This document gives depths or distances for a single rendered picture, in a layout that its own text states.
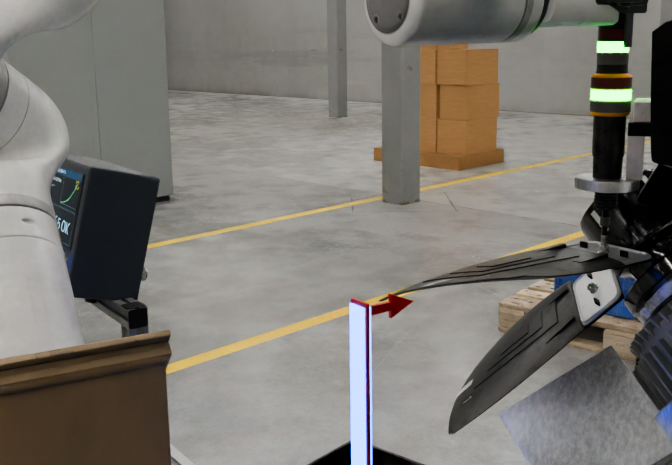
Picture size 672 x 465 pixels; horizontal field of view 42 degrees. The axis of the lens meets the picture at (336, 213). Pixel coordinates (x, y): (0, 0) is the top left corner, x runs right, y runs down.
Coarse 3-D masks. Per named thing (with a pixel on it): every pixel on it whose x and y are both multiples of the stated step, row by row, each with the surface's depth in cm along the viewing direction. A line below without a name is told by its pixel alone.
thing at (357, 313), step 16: (352, 304) 81; (352, 320) 81; (352, 336) 82; (352, 352) 82; (352, 368) 82; (352, 384) 83; (352, 400) 83; (352, 416) 83; (352, 432) 84; (352, 448) 84; (352, 464) 84
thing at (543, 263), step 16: (512, 256) 99; (528, 256) 96; (544, 256) 95; (560, 256) 95; (576, 256) 95; (592, 256) 95; (464, 272) 92; (480, 272) 89; (496, 272) 88; (512, 272) 87; (528, 272) 86; (544, 272) 86; (560, 272) 86; (576, 272) 87; (592, 272) 89; (416, 288) 88
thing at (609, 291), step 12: (600, 276) 111; (612, 276) 108; (576, 288) 114; (600, 288) 109; (612, 288) 107; (576, 300) 112; (588, 300) 110; (600, 300) 108; (612, 300) 106; (588, 312) 108; (600, 312) 106
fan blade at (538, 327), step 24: (528, 312) 122; (552, 312) 114; (576, 312) 110; (504, 336) 125; (528, 336) 115; (552, 336) 110; (576, 336) 108; (504, 360) 117; (528, 360) 112; (480, 384) 118; (504, 384) 112; (456, 408) 118; (480, 408) 112
